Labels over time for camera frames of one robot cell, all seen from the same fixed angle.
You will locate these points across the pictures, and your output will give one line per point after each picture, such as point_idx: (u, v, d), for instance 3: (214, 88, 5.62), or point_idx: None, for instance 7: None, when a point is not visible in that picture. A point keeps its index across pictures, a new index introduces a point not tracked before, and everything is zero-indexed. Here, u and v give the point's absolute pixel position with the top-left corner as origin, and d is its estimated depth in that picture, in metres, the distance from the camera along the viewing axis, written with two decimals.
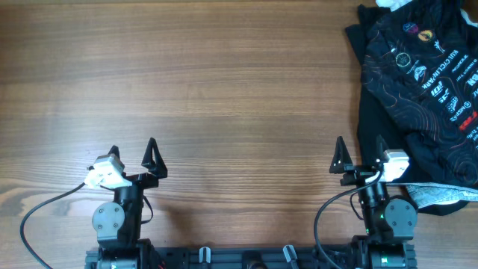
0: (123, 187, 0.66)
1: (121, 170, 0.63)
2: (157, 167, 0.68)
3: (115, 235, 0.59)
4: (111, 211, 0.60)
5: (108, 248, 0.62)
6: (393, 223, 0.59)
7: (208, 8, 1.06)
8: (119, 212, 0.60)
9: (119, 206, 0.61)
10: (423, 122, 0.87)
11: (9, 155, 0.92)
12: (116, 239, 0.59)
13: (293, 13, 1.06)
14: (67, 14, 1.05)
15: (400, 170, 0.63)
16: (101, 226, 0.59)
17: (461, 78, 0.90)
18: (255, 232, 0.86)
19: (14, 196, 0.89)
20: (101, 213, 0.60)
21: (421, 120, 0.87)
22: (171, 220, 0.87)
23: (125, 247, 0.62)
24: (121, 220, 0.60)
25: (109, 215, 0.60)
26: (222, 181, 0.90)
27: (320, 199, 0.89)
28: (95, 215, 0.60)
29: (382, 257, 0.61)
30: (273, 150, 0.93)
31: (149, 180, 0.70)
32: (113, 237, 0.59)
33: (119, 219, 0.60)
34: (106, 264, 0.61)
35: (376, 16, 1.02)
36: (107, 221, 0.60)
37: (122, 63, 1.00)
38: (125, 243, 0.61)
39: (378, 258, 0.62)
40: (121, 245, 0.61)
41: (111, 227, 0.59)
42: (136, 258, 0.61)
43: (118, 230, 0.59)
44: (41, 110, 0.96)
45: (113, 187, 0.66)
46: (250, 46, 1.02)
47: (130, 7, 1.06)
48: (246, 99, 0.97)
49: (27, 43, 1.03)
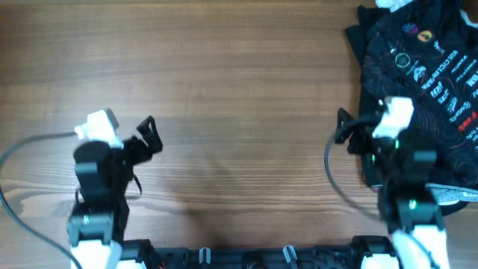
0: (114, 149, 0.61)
1: (114, 128, 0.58)
2: None
3: (95, 169, 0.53)
4: (94, 144, 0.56)
5: (85, 196, 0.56)
6: (410, 149, 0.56)
7: (208, 9, 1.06)
8: (103, 145, 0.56)
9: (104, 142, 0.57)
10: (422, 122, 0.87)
11: (8, 155, 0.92)
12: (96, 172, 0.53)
13: (293, 13, 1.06)
14: (67, 15, 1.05)
15: (408, 114, 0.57)
16: (81, 160, 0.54)
17: (461, 78, 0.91)
18: (255, 232, 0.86)
19: (14, 197, 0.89)
20: (84, 147, 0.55)
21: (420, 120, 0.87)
22: (170, 221, 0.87)
23: (102, 192, 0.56)
24: (102, 154, 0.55)
25: (91, 148, 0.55)
26: (222, 181, 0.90)
27: (320, 199, 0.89)
28: (76, 151, 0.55)
29: (410, 202, 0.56)
30: (273, 151, 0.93)
31: None
32: (93, 169, 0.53)
33: (100, 150, 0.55)
34: (78, 219, 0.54)
35: (376, 16, 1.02)
36: (87, 155, 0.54)
37: (122, 63, 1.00)
38: (104, 184, 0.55)
39: (405, 204, 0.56)
40: (99, 187, 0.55)
41: (91, 158, 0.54)
42: (112, 214, 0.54)
43: (98, 161, 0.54)
44: (40, 111, 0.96)
45: None
46: (250, 47, 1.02)
47: (130, 7, 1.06)
48: (246, 100, 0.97)
49: (26, 43, 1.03)
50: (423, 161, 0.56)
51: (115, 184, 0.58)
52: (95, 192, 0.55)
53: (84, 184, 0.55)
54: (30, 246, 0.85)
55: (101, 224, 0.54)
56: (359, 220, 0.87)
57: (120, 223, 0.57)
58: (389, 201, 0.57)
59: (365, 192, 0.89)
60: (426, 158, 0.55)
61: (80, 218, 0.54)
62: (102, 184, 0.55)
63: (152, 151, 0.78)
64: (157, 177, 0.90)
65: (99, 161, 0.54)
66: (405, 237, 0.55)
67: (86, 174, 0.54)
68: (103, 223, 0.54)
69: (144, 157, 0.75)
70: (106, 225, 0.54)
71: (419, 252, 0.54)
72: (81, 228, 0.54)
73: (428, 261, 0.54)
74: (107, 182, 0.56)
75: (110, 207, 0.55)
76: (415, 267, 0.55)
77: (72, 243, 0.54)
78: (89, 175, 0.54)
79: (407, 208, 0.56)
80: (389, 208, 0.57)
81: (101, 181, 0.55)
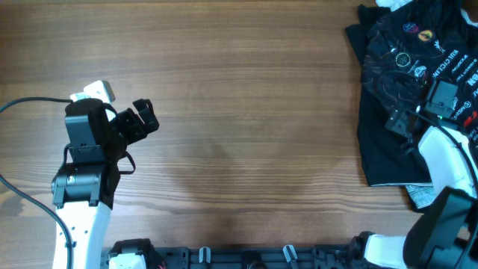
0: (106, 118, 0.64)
1: (110, 98, 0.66)
2: (146, 112, 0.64)
3: (86, 119, 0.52)
4: (88, 101, 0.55)
5: (75, 156, 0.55)
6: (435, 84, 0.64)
7: (208, 8, 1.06)
8: (96, 101, 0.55)
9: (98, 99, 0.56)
10: None
11: (7, 155, 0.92)
12: (86, 123, 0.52)
13: (294, 13, 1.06)
14: (67, 14, 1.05)
15: None
16: (71, 113, 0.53)
17: (461, 77, 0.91)
18: (256, 232, 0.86)
19: (14, 196, 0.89)
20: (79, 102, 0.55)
21: None
22: (170, 220, 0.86)
23: (93, 150, 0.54)
24: (96, 108, 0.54)
25: (84, 103, 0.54)
26: (222, 181, 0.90)
27: (320, 199, 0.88)
28: (72, 104, 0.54)
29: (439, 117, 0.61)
30: (273, 150, 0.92)
31: (130, 124, 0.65)
32: (83, 120, 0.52)
33: (93, 104, 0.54)
34: (63, 178, 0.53)
35: (376, 16, 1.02)
36: (80, 107, 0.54)
37: (121, 63, 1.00)
38: (95, 141, 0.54)
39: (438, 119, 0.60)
40: (89, 143, 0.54)
41: (83, 111, 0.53)
42: (99, 174, 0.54)
43: (89, 113, 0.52)
44: (39, 110, 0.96)
45: None
46: (250, 46, 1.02)
47: (130, 7, 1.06)
48: (246, 99, 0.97)
49: (26, 42, 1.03)
50: (449, 92, 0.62)
51: (106, 143, 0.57)
52: (84, 150, 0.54)
53: (72, 136, 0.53)
54: (30, 246, 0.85)
55: (88, 182, 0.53)
56: (359, 219, 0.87)
57: (110, 183, 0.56)
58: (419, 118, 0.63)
59: (366, 191, 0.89)
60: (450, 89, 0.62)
61: (64, 178, 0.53)
62: (94, 140, 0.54)
63: (149, 128, 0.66)
64: (157, 176, 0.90)
65: (92, 113, 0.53)
66: (439, 133, 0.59)
67: (75, 127, 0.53)
68: (90, 182, 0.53)
69: (139, 134, 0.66)
70: (92, 184, 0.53)
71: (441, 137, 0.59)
72: (67, 187, 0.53)
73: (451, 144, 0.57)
74: (98, 138, 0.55)
75: (98, 167, 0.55)
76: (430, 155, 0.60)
77: (57, 202, 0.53)
78: (81, 130, 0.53)
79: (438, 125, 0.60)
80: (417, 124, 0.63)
81: (93, 139, 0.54)
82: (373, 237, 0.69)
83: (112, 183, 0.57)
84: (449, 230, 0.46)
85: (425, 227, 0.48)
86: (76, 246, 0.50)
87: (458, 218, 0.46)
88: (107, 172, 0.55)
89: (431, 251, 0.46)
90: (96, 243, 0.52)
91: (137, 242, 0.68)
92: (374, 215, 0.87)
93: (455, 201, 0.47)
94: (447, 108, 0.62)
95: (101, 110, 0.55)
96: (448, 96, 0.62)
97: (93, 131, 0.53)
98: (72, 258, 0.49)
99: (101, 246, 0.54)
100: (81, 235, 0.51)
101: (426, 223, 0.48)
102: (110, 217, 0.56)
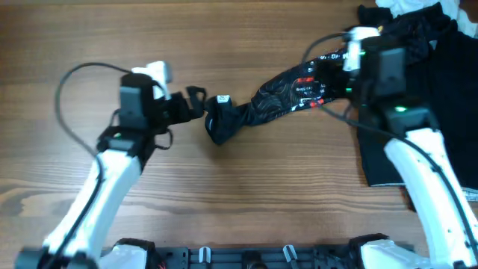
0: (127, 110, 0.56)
1: (166, 77, 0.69)
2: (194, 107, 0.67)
3: (137, 91, 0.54)
4: (140, 78, 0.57)
5: (122, 122, 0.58)
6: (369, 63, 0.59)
7: (208, 9, 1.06)
8: (148, 78, 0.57)
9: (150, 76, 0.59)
10: None
11: (8, 155, 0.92)
12: (137, 95, 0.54)
13: (293, 13, 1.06)
14: (67, 14, 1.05)
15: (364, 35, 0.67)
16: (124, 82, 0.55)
17: (461, 78, 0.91)
18: (255, 232, 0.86)
19: (14, 196, 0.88)
20: (131, 76, 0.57)
21: None
22: (171, 221, 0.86)
23: (137, 119, 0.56)
24: (146, 83, 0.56)
25: (137, 77, 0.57)
26: (222, 181, 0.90)
27: (320, 198, 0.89)
28: (125, 75, 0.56)
29: (396, 107, 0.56)
30: (273, 151, 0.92)
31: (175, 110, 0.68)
32: (134, 91, 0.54)
33: (145, 79, 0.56)
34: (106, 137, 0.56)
35: (376, 16, 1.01)
36: (134, 78, 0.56)
37: (122, 63, 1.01)
38: (142, 111, 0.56)
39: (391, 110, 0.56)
40: (136, 112, 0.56)
41: (137, 83, 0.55)
42: (135, 143, 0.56)
43: (142, 87, 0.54)
44: (39, 111, 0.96)
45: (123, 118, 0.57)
46: (250, 47, 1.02)
47: (130, 7, 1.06)
48: (246, 100, 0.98)
49: (26, 43, 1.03)
50: (396, 63, 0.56)
51: (151, 116, 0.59)
52: (129, 118, 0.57)
53: (122, 102, 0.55)
54: (31, 246, 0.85)
55: (128, 148, 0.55)
56: (359, 219, 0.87)
57: (143, 154, 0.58)
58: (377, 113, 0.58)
59: (366, 191, 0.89)
60: (397, 57, 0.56)
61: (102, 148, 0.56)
62: (140, 110, 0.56)
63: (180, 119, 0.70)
64: (157, 176, 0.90)
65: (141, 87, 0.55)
66: (404, 147, 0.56)
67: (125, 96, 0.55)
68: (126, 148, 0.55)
69: (184, 117, 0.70)
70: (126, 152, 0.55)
71: (419, 159, 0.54)
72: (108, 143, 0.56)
73: (430, 167, 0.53)
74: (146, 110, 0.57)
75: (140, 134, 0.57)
76: (417, 175, 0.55)
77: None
78: (129, 99, 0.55)
79: (394, 114, 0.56)
80: (377, 119, 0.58)
81: (140, 109, 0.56)
82: (365, 246, 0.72)
83: (149, 149, 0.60)
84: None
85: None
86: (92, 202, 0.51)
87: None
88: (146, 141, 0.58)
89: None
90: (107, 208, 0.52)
91: (143, 241, 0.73)
92: (374, 215, 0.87)
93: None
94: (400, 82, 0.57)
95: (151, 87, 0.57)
96: (394, 66, 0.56)
97: (142, 102, 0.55)
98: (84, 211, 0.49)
99: (108, 219, 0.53)
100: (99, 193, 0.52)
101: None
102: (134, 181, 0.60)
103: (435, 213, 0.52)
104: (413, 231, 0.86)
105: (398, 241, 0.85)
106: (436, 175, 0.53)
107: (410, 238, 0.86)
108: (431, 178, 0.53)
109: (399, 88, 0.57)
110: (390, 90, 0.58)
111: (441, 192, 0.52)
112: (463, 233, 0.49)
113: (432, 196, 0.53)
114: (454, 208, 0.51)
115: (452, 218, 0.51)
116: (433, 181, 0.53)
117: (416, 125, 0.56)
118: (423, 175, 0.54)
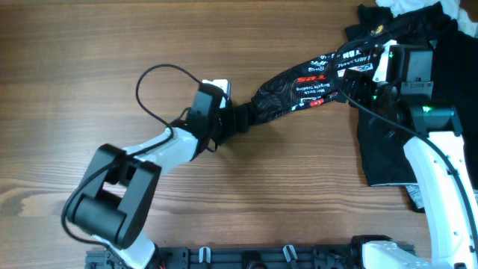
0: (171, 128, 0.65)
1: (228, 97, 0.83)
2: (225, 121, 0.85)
3: (210, 99, 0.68)
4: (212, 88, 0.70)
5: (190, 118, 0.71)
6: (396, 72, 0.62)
7: (208, 8, 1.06)
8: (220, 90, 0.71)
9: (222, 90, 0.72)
10: None
11: (7, 155, 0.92)
12: (210, 100, 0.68)
13: (293, 13, 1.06)
14: (67, 13, 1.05)
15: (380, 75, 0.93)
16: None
17: (461, 77, 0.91)
18: (255, 232, 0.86)
19: (14, 196, 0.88)
20: (208, 86, 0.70)
21: None
22: (171, 221, 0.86)
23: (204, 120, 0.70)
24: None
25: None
26: (222, 181, 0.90)
27: (320, 198, 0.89)
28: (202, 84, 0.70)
29: (423, 107, 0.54)
30: (273, 150, 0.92)
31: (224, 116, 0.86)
32: (209, 98, 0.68)
33: (217, 90, 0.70)
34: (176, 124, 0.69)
35: (376, 16, 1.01)
36: (210, 87, 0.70)
37: (121, 62, 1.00)
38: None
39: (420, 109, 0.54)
40: (204, 113, 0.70)
41: (213, 91, 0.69)
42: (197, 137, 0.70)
43: (216, 96, 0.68)
44: (39, 110, 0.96)
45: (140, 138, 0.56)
46: (250, 46, 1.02)
47: (130, 7, 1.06)
48: (246, 100, 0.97)
49: (25, 42, 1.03)
50: (422, 63, 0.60)
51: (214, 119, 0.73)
52: (198, 117, 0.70)
53: (196, 103, 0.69)
54: (30, 246, 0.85)
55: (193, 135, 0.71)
56: (359, 219, 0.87)
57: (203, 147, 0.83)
58: (402, 110, 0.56)
59: (366, 191, 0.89)
60: (423, 59, 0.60)
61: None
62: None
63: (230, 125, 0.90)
64: None
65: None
66: (423, 145, 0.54)
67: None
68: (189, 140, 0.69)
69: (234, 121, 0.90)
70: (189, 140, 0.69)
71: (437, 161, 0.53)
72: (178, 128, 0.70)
73: (445, 171, 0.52)
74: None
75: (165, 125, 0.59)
76: (429, 175, 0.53)
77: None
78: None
79: (421, 113, 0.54)
80: (399, 116, 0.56)
81: (208, 109, 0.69)
82: (367, 245, 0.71)
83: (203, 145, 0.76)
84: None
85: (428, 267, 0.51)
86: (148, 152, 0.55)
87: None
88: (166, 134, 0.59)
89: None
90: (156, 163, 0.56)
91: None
92: (374, 215, 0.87)
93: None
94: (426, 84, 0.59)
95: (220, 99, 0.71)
96: (422, 68, 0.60)
97: (211, 107, 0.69)
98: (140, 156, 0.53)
99: None
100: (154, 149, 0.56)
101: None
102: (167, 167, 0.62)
103: (445, 216, 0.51)
104: (413, 231, 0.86)
105: (397, 240, 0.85)
106: (450, 180, 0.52)
107: (409, 238, 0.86)
108: (444, 181, 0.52)
109: (425, 91, 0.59)
110: (411, 93, 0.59)
111: (454, 196, 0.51)
112: (470, 238, 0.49)
113: (444, 199, 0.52)
114: (464, 213, 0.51)
115: (463, 223, 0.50)
116: (447, 186, 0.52)
117: (438, 127, 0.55)
118: (438, 178, 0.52)
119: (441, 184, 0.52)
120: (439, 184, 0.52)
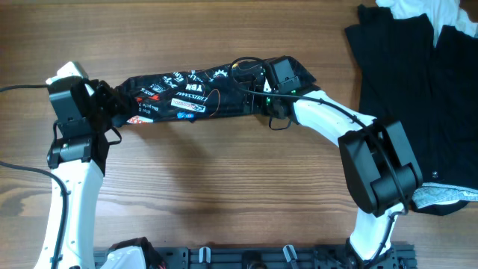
0: (79, 143, 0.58)
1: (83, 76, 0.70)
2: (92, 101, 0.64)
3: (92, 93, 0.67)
4: (69, 80, 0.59)
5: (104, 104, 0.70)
6: (281, 79, 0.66)
7: (208, 8, 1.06)
8: (75, 78, 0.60)
9: (75, 79, 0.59)
10: (416, 125, 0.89)
11: (7, 155, 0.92)
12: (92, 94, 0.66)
13: (293, 13, 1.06)
14: (66, 14, 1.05)
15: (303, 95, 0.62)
16: (54, 90, 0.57)
17: (463, 77, 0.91)
18: (255, 232, 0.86)
19: (14, 196, 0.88)
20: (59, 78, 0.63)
21: (414, 123, 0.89)
22: (171, 221, 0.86)
23: (80, 124, 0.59)
24: (76, 83, 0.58)
25: (64, 82, 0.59)
26: (222, 181, 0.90)
27: (320, 198, 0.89)
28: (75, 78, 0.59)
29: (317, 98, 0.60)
30: (273, 151, 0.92)
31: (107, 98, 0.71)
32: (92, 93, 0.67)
33: (73, 81, 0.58)
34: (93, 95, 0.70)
35: (376, 16, 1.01)
36: (65, 82, 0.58)
37: (121, 62, 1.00)
38: (81, 114, 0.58)
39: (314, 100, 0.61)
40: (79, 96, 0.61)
41: (63, 87, 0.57)
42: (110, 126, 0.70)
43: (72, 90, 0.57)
44: (39, 110, 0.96)
45: (72, 155, 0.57)
46: (250, 46, 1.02)
47: (130, 7, 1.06)
48: None
49: (25, 42, 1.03)
50: (284, 68, 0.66)
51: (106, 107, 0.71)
52: (71, 125, 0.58)
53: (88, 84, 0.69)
54: (30, 246, 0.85)
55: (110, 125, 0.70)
56: None
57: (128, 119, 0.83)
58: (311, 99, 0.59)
59: None
60: (284, 65, 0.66)
61: (59, 149, 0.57)
62: (79, 113, 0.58)
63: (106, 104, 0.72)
64: (157, 176, 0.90)
65: (73, 87, 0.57)
66: (300, 102, 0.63)
67: (60, 102, 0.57)
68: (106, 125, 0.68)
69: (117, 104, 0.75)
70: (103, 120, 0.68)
71: (308, 103, 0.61)
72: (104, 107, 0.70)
73: (317, 104, 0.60)
74: (84, 112, 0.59)
75: (88, 137, 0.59)
76: (311, 116, 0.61)
77: (51, 164, 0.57)
78: (64, 104, 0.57)
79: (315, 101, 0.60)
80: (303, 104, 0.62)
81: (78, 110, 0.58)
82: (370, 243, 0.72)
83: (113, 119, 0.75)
84: (366, 162, 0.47)
85: (351, 176, 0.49)
86: (71, 195, 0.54)
87: (361, 150, 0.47)
88: (96, 141, 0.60)
89: (372, 191, 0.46)
90: (88, 195, 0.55)
91: (133, 240, 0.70)
92: None
93: (352, 142, 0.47)
94: (293, 79, 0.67)
95: (81, 87, 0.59)
96: (287, 70, 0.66)
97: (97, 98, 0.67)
98: (66, 203, 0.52)
99: (87, 232, 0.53)
100: (75, 185, 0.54)
101: (348, 167, 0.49)
102: (101, 185, 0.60)
103: (328, 127, 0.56)
104: (413, 230, 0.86)
105: (397, 240, 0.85)
106: (323, 104, 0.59)
107: (409, 238, 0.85)
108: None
109: (296, 85, 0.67)
110: (289, 87, 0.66)
111: (328, 110, 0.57)
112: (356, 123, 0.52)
113: (321, 115, 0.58)
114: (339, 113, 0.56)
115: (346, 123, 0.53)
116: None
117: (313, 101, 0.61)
118: (311, 108, 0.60)
119: (311, 108, 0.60)
120: (311, 111, 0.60)
